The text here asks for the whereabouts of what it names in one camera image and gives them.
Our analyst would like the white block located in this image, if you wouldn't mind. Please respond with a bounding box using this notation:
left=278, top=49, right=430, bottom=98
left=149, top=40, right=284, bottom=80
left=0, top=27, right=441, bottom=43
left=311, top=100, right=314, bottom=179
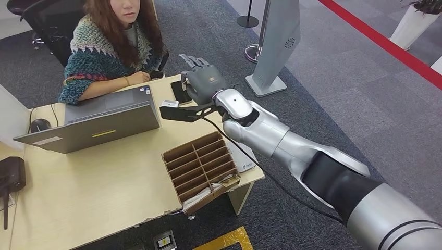
left=430, top=55, right=442, bottom=76

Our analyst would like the grey laptop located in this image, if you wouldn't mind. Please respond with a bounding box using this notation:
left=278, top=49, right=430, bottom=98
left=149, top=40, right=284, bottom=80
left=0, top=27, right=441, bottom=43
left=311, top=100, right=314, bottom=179
left=13, top=85, right=162, bottom=154

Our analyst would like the black computer mouse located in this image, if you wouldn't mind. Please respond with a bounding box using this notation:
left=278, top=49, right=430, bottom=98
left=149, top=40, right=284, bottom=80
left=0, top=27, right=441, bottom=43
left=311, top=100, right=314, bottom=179
left=29, top=118, right=52, bottom=133

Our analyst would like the black laptop cable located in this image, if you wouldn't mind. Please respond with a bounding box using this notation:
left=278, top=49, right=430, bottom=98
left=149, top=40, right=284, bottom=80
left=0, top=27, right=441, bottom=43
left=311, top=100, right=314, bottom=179
left=51, top=103, right=60, bottom=128

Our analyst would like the black stanchion post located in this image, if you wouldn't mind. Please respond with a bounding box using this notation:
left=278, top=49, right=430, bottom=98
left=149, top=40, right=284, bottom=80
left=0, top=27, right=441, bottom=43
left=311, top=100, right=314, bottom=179
left=236, top=0, right=260, bottom=28

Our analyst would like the potted plant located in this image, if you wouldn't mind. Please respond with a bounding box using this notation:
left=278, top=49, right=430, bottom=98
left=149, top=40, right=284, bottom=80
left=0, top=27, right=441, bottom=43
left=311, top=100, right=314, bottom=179
left=400, top=0, right=442, bottom=15

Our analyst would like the black router with antenna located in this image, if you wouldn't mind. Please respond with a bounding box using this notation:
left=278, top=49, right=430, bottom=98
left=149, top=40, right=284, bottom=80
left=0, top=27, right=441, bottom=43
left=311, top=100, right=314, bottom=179
left=0, top=156, right=27, bottom=231

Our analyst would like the white card reader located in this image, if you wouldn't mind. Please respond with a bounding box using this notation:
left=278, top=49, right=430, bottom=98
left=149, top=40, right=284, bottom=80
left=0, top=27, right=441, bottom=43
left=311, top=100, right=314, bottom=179
left=226, top=141, right=257, bottom=174

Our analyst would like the light wooden desk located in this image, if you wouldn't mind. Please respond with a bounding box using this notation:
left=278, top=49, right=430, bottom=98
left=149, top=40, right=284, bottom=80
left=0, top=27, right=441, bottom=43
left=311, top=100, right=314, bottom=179
left=0, top=74, right=266, bottom=250

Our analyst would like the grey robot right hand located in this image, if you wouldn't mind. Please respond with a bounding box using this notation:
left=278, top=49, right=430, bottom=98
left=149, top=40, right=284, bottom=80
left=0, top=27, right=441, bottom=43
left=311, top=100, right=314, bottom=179
left=179, top=53, right=229, bottom=106

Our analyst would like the yellow floor tape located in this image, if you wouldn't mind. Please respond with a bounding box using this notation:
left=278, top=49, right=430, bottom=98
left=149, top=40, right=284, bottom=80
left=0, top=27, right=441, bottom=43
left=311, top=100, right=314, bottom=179
left=193, top=227, right=254, bottom=250

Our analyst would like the person's right hand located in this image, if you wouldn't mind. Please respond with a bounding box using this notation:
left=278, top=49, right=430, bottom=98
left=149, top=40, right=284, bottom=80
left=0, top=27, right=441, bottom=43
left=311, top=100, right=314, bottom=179
left=127, top=71, right=152, bottom=86

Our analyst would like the patterned room key card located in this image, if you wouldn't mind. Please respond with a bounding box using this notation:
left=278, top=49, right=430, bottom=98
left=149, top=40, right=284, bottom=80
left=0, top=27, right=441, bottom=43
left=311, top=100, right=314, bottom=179
left=223, top=174, right=241, bottom=188

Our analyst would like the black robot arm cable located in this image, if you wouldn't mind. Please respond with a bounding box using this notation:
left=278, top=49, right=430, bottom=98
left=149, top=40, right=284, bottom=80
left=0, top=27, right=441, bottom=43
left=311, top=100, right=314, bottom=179
left=199, top=116, right=347, bottom=226

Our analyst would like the black office chair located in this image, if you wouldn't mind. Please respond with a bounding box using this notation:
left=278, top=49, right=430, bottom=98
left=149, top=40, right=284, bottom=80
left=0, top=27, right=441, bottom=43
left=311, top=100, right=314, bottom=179
left=7, top=0, right=170, bottom=82

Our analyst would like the white planter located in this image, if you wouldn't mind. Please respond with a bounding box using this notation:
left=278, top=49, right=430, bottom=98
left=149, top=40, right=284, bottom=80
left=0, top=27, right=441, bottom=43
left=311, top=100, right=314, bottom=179
left=389, top=4, right=441, bottom=52

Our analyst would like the grey floor socket box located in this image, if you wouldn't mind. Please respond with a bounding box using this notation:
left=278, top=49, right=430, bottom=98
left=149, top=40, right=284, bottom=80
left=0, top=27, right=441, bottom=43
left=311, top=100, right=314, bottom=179
left=153, top=230, right=177, bottom=250

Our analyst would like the red barrier belt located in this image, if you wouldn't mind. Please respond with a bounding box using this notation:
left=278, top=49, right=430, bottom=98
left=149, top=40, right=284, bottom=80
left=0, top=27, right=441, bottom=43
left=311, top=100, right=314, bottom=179
left=317, top=0, right=442, bottom=91

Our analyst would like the cardboard card organizer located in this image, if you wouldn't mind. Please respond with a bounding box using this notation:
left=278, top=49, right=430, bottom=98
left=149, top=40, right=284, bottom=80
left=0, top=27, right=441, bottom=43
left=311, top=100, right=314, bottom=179
left=161, top=131, right=242, bottom=215

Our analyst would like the white room key card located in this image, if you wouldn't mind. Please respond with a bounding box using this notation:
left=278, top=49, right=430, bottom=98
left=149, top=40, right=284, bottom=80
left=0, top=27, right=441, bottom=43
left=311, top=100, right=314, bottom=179
left=182, top=187, right=212, bottom=212
left=210, top=174, right=234, bottom=191

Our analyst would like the chrome stanchion base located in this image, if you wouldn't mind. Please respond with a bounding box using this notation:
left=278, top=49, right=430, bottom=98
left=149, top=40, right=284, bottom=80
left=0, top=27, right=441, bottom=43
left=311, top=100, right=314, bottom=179
left=244, top=44, right=262, bottom=64

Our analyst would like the person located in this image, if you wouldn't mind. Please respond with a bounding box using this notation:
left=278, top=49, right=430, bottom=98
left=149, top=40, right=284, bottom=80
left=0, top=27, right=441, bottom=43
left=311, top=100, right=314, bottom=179
left=58, top=0, right=170, bottom=105

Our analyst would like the grey kiosk stand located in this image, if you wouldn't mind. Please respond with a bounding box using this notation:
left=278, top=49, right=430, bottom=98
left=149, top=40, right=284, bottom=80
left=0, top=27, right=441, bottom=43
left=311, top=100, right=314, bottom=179
left=245, top=0, right=301, bottom=98

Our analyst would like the black smartphone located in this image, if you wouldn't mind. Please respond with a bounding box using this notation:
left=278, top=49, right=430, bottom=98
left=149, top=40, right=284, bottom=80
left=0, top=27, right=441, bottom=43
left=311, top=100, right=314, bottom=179
left=170, top=80, right=193, bottom=105

